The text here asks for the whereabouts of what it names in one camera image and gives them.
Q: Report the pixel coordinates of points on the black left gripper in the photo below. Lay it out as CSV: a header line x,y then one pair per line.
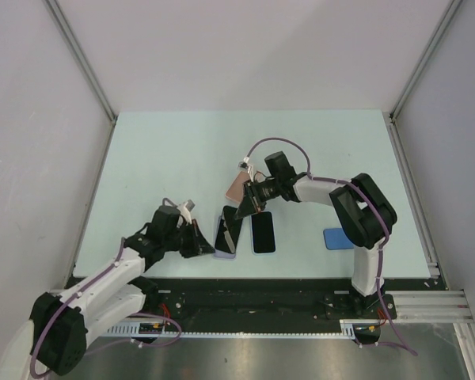
x,y
202,245

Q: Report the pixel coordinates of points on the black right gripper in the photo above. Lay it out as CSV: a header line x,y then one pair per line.
x,y
250,204

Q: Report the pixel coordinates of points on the light blue phone case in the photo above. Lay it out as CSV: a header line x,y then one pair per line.
x,y
263,254

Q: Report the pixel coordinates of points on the lilac phone case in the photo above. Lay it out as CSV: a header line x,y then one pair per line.
x,y
220,255

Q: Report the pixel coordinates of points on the pink phone case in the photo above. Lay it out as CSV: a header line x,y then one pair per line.
x,y
235,192

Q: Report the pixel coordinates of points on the teal-edged black phone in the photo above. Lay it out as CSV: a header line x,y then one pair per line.
x,y
229,231

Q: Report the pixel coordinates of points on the purple-edged black phone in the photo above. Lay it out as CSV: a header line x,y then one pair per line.
x,y
263,232

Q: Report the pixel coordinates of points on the blue phone face down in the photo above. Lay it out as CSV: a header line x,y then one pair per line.
x,y
336,239

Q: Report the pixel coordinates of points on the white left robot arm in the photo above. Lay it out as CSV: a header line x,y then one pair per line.
x,y
62,326

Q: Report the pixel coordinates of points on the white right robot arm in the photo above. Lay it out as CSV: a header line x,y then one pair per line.
x,y
365,214

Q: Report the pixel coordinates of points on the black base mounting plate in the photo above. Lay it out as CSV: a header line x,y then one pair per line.
x,y
326,298

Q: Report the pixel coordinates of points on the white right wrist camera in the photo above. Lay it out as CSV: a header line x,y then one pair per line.
x,y
247,167

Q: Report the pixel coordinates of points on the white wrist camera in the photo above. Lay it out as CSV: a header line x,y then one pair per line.
x,y
185,209
247,167

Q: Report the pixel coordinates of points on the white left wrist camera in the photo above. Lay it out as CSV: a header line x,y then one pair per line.
x,y
185,209

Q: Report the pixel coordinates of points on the right aluminium rail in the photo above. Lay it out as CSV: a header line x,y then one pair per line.
x,y
433,307

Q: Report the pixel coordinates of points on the left aluminium frame post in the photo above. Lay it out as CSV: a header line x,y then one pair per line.
x,y
74,46

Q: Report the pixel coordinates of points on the aluminium frame post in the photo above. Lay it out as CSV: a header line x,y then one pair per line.
x,y
426,56
74,46

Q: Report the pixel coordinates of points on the right aluminium frame post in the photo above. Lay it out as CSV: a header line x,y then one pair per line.
x,y
426,56

